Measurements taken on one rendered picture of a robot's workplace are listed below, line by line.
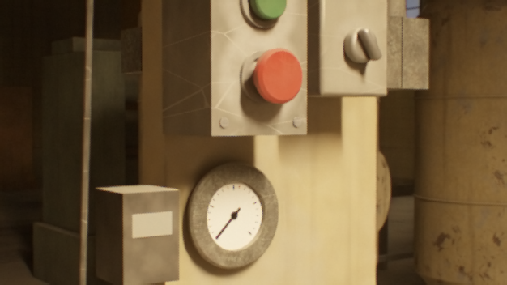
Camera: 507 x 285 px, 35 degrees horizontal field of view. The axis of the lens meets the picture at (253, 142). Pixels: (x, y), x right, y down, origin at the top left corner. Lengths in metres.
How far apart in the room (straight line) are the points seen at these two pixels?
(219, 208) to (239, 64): 0.14
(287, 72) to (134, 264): 0.18
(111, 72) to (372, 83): 6.08
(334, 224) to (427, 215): 5.00
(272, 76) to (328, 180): 0.19
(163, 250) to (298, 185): 0.16
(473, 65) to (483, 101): 0.24
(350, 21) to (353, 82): 0.05
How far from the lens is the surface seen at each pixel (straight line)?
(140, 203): 0.62
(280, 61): 0.59
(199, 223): 0.66
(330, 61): 0.67
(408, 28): 0.88
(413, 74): 0.88
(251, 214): 0.70
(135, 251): 0.62
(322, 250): 0.76
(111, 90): 6.74
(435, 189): 5.67
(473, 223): 5.54
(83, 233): 0.60
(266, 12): 0.61
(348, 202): 0.78
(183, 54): 0.63
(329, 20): 0.68
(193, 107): 0.61
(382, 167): 4.20
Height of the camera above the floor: 1.49
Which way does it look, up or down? 2 degrees down
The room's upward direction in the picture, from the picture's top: straight up
